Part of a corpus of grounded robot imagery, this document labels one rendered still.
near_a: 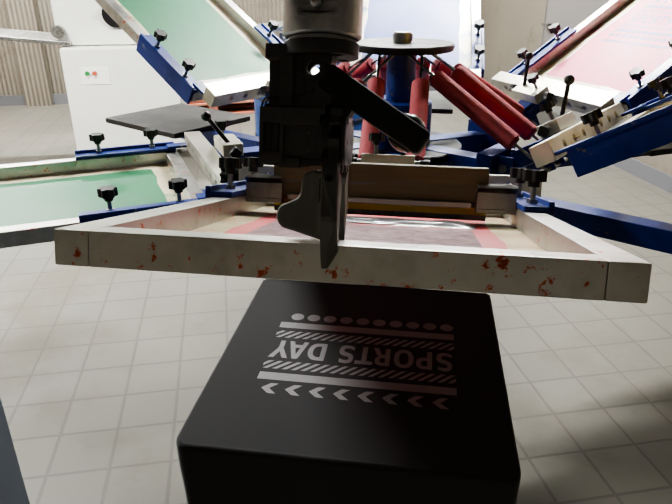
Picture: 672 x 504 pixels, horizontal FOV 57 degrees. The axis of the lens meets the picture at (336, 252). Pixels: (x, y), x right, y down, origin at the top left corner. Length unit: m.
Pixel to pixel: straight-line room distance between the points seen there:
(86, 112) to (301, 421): 4.98
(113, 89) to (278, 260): 5.05
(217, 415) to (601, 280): 0.54
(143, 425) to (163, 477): 0.29
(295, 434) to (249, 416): 0.08
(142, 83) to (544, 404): 4.18
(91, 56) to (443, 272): 5.14
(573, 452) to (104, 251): 1.96
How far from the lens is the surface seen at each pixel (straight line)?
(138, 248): 0.66
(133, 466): 2.30
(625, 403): 2.69
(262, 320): 1.11
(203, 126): 2.57
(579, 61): 2.55
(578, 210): 1.79
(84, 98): 5.68
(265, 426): 0.88
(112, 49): 5.57
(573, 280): 0.61
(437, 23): 2.92
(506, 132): 1.75
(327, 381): 0.95
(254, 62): 2.57
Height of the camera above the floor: 1.51
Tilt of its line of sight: 24 degrees down
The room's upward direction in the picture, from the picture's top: straight up
